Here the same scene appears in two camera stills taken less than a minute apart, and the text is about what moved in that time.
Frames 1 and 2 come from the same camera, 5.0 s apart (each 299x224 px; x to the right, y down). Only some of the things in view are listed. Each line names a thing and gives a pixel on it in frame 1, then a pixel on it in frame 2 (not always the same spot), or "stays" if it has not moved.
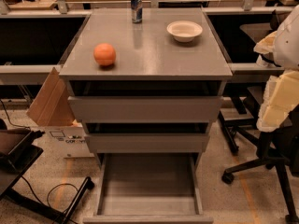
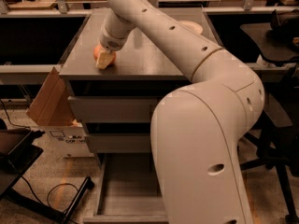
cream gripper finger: x=280 y=97 to x=104 y=60
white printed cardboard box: x=70 y=140 stays
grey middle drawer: x=148 y=143 stays
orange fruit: x=105 y=54 stays
